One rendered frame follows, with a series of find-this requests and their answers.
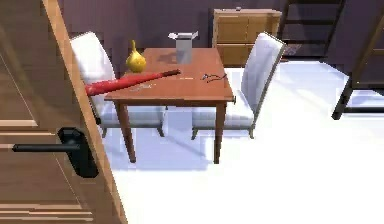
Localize brown wooden table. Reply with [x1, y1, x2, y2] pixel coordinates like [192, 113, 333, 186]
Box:
[104, 47, 235, 165]

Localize black eyeglasses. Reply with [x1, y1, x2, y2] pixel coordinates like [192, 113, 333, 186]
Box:
[201, 72, 229, 84]

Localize grey open box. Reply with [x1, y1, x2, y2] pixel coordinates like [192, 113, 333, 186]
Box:
[167, 30, 199, 65]

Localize red baseball bat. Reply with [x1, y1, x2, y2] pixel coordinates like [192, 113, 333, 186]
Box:
[84, 68, 182, 97]

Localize yellow gourd vase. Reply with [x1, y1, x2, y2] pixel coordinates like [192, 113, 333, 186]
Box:
[125, 39, 147, 74]

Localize white upholstered chair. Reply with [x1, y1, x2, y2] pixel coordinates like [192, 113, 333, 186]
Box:
[69, 31, 167, 139]
[191, 31, 287, 140]

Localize light wooden chest of drawers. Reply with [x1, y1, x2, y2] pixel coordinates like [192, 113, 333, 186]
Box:
[212, 8, 283, 68]

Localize dark wooden ladder shelf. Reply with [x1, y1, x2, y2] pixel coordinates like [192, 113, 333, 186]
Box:
[331, 6, 384, 121]
[277, 0, 347, 62]

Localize brown wooden room door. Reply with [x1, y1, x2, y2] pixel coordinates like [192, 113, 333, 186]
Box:
[0, 0, 129, 224]

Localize black door handle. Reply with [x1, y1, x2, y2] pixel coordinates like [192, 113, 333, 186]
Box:
[12, 126, 100, 179]

